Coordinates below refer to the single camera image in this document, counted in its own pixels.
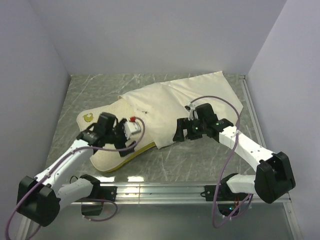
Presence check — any aluminium right side rail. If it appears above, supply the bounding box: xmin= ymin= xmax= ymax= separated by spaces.
xmin=240 ymin=75 xmax=266 ymax=147

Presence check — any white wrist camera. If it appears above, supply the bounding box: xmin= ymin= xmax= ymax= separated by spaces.
xmin=184 ymin=102 xmax=198 ymax=121
xmin=123 ymin=117 xmax=142 ymax=140

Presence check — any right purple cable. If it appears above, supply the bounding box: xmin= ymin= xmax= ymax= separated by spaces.
xmin=187 ymin=96 xmax=253 ymax=229

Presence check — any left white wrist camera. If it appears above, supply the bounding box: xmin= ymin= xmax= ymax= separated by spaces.
xmin=123 ymin=117 xmax=142 ymax=140

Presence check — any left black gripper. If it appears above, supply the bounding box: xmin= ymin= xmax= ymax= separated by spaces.
xmin=105 ymin=118 xmax=137 ymax=156

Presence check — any aluminium front mounting rail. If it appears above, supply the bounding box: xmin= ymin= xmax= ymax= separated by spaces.
xmin=59 ymin=182 xmax=293 ymax=206

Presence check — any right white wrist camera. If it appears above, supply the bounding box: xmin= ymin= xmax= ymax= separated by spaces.
xmin=184 ymin=102 xmax=198 ymax=121

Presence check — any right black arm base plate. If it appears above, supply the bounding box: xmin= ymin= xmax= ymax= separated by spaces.
xmin=204 ymin=185 xmax=226 ymax=202

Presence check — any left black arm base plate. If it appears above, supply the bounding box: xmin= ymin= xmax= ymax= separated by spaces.
xmin=97 ymin=185 xmax=118 ymax=202

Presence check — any cream quilted pillow yellow edge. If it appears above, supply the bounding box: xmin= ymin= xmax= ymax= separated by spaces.
xmin=76 ymin=98 xmax=156 ymax=173

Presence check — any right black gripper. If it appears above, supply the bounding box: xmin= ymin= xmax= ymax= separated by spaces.
xmin=172 ymin=117 xmax=207 ymax=142

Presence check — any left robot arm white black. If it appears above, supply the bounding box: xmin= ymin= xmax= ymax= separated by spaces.
xmin=15 ymin=112 xmax=146 ymax=227

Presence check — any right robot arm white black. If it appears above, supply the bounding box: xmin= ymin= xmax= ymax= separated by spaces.
xmin=172 ymin=103 xmax=296 ymax=204

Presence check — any cream satin pillowcase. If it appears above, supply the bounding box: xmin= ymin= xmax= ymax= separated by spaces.
xmin=120 ymin=71 xmax=243 ymax=149

